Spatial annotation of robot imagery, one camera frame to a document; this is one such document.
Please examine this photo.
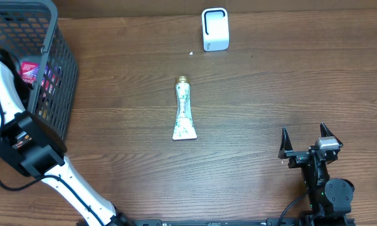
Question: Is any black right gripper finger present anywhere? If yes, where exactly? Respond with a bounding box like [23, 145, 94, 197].
[280, 127, 293, 152]
[320, 122, 334, 137]

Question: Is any pink purple pad package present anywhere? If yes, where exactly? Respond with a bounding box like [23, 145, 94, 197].
[20, 62, 39, 84]

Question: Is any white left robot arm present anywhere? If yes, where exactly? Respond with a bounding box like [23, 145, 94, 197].
[0, 48, 134, 225]

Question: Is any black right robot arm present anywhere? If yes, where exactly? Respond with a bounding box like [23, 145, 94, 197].
[277, 122, 355, 225]

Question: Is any white barcode scanner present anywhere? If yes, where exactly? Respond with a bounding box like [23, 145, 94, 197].
[201, 8, 230, 51]

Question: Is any white floral tube gold cap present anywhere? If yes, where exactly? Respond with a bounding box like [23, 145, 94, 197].
[172, 76, 197, 141]

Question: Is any dark grey plastic basket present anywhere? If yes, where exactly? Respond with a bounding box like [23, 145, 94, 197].
[0, 1, 78, 139]

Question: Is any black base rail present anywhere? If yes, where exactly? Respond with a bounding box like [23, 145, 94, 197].
[77, 218, 357, 226]

